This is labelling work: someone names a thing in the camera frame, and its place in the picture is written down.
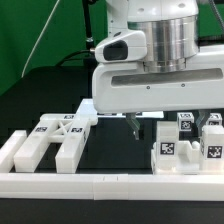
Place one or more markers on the white chair back frame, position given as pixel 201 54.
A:
pixel 71 131

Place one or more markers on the white chair nut cube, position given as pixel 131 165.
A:
pixel 185 121
pixel 214 119

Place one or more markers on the black camera pole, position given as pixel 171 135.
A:
pixel 89 37

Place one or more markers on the white chair seat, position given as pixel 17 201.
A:
pixel 188 155

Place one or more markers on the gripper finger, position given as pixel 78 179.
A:
pixel 202 119
pixel 134 124

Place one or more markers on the white left fence bar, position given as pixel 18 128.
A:
pixel 8 150

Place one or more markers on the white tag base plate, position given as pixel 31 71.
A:
pixel 86 107

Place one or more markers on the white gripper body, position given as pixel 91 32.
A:
pixel 121 84

